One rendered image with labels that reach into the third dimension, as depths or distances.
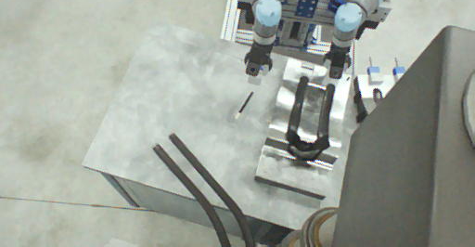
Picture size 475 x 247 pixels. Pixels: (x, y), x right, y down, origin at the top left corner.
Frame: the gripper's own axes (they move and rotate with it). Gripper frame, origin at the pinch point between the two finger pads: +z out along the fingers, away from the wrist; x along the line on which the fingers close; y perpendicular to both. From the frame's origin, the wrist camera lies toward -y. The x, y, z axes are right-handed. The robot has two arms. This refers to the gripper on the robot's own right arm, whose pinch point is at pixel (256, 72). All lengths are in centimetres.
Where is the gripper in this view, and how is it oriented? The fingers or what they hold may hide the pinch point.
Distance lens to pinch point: 147.3
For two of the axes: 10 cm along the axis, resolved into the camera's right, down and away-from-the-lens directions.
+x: -9.6, -2.8, 0.6
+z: -0.6, 4.1, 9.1
